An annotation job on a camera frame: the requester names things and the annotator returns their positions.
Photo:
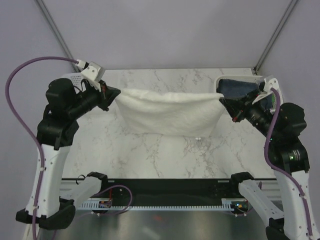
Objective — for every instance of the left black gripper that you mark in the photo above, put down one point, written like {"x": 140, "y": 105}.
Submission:
{"x": 107, "y": 94}

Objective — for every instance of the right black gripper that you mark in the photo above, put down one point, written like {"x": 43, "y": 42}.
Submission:
{"x": 238, "y": 107}

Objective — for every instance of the dark blue towel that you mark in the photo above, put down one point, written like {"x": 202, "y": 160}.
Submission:
{"x": 236, "y": 89}

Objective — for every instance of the white towel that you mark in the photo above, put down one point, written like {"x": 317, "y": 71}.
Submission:
{"x": 172, "y": 113}

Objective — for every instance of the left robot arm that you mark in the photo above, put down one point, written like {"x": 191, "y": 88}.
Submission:
{"x": 47, "y": 207}

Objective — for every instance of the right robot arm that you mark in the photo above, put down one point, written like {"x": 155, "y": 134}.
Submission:
{"x": 287, "y": 157}

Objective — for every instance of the right white plastic basket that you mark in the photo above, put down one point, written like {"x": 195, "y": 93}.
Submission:
{"x": 254, "y": 79}

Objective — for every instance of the white plastic basket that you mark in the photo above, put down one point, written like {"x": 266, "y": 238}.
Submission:
{"x": 254, "y": 79}
{"x": 76, "y": 78}

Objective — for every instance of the left white plastic basket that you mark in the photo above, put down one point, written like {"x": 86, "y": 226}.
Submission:
{"x": 76, "y": 78}

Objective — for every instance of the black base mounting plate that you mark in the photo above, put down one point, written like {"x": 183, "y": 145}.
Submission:
{"x": 170, "y": 192}

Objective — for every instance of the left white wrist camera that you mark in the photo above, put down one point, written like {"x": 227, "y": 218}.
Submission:
{"x": 92, "y": 72}

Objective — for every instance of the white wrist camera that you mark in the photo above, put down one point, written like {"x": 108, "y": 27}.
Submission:
{"x": 270, "y": 84}
{"x": 92, "y": 72}

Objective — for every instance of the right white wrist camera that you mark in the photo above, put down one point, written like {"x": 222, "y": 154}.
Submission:
{"x": 270, "y": 84}

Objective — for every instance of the aluminium extrusion rail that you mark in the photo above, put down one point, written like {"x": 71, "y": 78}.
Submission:
{"x": 268, "y": 186}

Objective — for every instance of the white slotted cable duct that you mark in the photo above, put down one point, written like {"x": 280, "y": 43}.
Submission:
{"x": 102, "y": 204}

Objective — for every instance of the right aluminium frame post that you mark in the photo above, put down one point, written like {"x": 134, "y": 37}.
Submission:
{"x": 275, "y": 35}

